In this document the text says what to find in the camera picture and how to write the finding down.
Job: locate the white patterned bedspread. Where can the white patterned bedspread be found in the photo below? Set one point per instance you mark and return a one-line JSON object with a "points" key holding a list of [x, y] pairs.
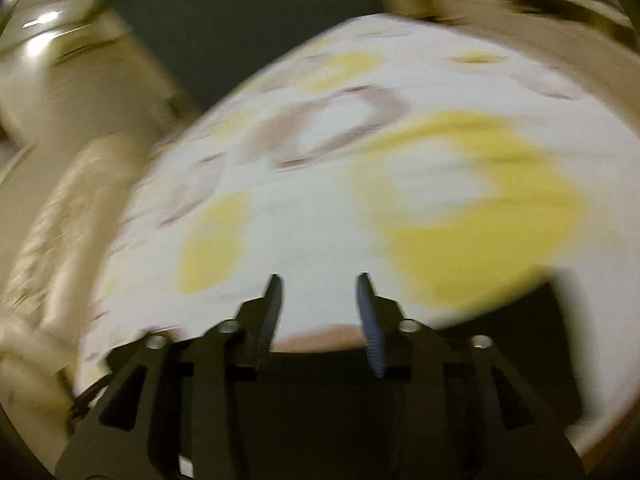
{"points": [[320, 200]]}

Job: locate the black pants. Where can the black pants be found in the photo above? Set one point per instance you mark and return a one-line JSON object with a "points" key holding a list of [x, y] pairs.
{"points": [[320, 410]]}

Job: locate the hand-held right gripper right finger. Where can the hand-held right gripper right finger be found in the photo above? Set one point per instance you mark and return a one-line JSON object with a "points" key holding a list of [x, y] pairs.
{"points": [[371, 330]]}

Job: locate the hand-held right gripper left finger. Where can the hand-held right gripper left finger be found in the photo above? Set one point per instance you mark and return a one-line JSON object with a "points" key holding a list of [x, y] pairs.
{"points": [[270, 320]]}

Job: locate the dark green curtain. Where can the dark green curtain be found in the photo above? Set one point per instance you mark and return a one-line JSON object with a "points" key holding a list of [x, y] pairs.
{"points": [[240, 20]]}

